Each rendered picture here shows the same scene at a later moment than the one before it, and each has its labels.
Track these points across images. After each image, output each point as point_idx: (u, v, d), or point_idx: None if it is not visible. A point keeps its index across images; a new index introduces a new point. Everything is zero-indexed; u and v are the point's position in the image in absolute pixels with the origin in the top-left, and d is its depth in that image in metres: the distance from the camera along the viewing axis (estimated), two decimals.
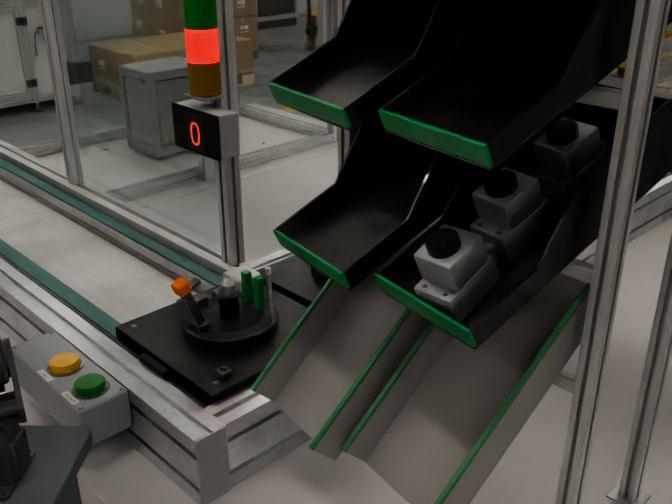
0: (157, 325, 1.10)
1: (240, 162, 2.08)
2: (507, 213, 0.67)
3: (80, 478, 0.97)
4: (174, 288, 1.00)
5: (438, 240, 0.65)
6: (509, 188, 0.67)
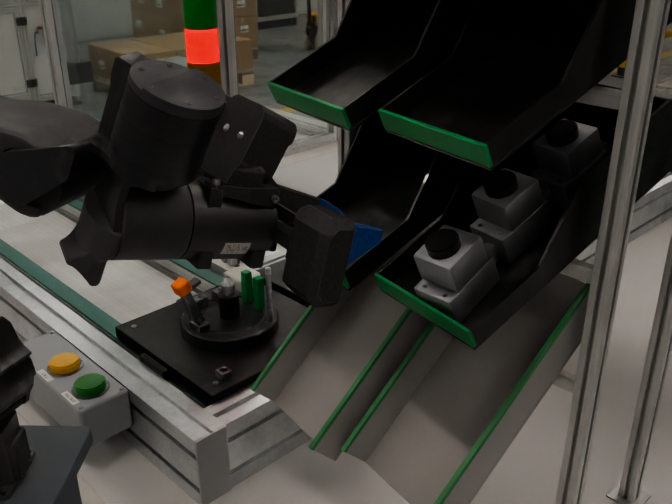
0: (157, 325, 1.10)
1: None
2: (507, 214, 0.67)
3: (80, 478, 0.97)
4: (174, 288, 1.00)
5: (438, 241, 0.65)
6: (509, 188, 0.67)
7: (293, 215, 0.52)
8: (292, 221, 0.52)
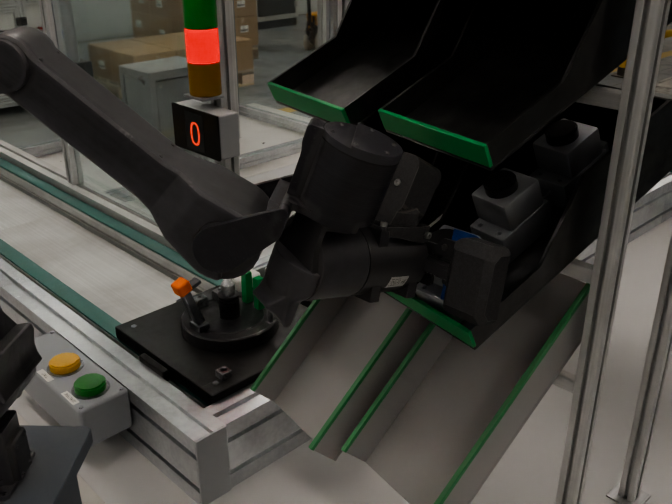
0: (157, 325, 1.10)
1: (240, 162, 2.08)
2: (507, 214, 0.67)
3: (80, 478, 0.97)
4: (174, 288, 1.00)
5: (438, 241, 0.65)
6: (509, 188, 0.67)
7: (435, 245, 0.60)
8: (434, 250, 0.60)
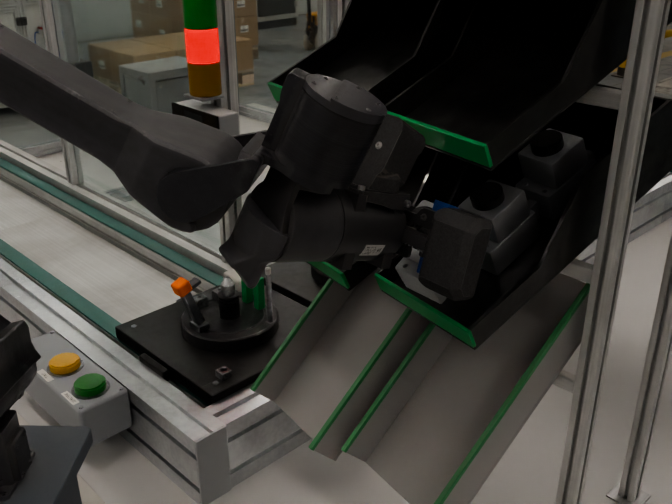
0: (157, 325, 1.10)
1: None
2: (494, 226, 0.66)
3: (80, 478, 0.97)
4: (174, 288, 1.00)
5: None
6: (496, 200, 0.67)
7: (413, 214, 0.57)
8: (412, 220, 0.57)
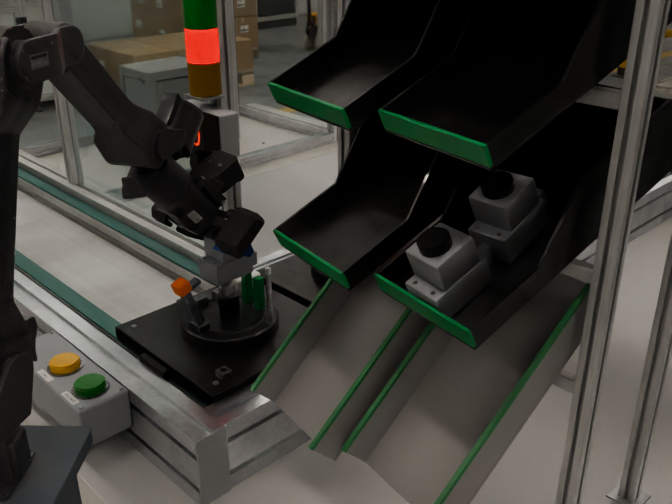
0: (157, 325, 1.10)
1: (240, 162, 2.08)
2: (440, 274, 0.64)
3: (80, 478, 0.97)
4: (174, 288, 1.00)
5: None
6: (442, 247, 0.64)
7: (224, 212, 0.99)
8: (222, 214, 0.99)
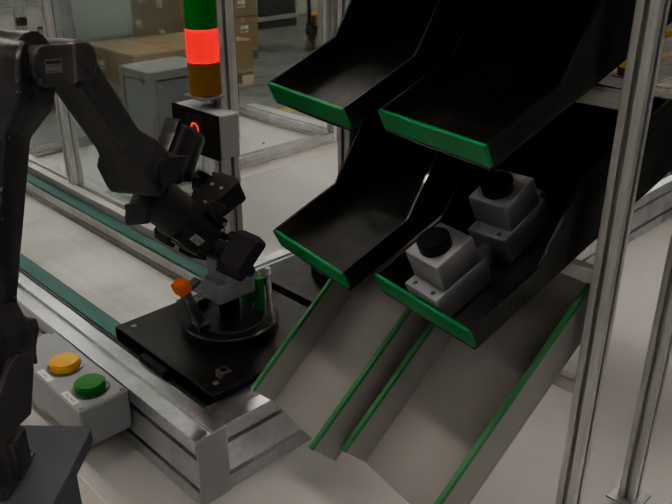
0: (157, 325, 1.10)
1: (240, 162, 2.08)
2: (440, 274, 0.64)
3: (80, 478, 0.97)
4: (174, 288, 1.00)
5: None
6: (442, 247, 0.64)
7: (225, 234, 1.00)
8: (224, 236, 1.00)
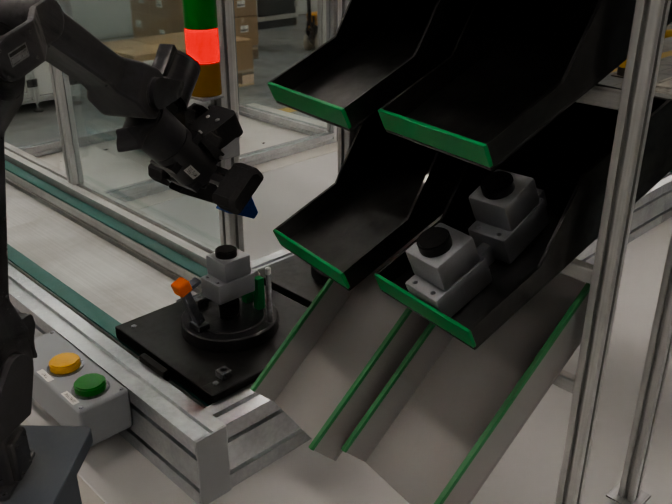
0: (157, 325, 1.10)
1: (240, 162, 2.08)
2: (440, 274, 0.64)
3: (80, 478, 0.97)
4: (174, 288, 1.00)
5: (223, 249, 1.05)
6: (442, 247, 0.64)
7: (227, 170, 0.96)
8: (225, 172, 0.96)
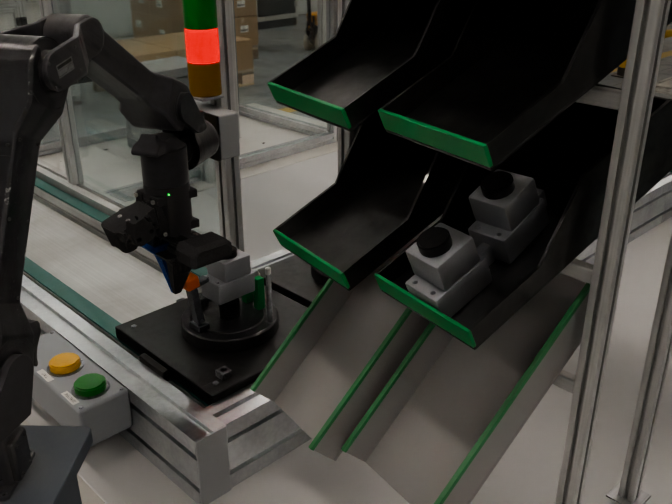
0: (157, 325, 1.10)
1: (240, 162, 2.08)
2: (440, 274, 0.64)
3: (80, 478, 0.97)
4: None
5: None
6: (442, 247, 0.64)
7: None
8: None
